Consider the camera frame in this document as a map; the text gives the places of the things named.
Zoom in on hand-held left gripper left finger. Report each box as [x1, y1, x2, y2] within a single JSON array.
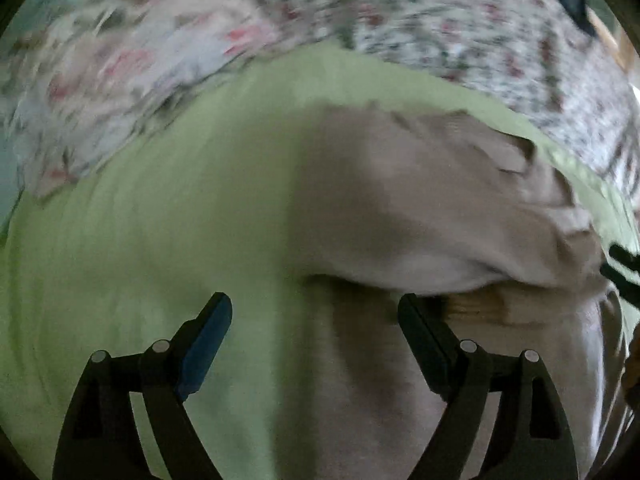
[[52, 291, 234, 480]]

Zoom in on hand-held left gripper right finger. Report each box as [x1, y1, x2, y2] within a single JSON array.
[[397, 294, 581, 480]]

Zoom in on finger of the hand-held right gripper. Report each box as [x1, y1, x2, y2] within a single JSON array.
[[599, 244, 640, 307]]

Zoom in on beige knit sweater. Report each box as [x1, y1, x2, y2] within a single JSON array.
[[272, 102, 633, 480]]

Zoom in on light green bed sheet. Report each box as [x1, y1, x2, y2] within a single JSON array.
[[0, 42, 640, 480]]

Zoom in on wooden furniture piece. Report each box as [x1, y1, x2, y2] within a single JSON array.
[[587, 7, 633, 71]]

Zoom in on pale floral pillow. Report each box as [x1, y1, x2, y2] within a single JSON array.
[[0, 0, 301, 201]]

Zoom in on white floral quilt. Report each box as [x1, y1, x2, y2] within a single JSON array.
[[225, 0, 640, 196]]

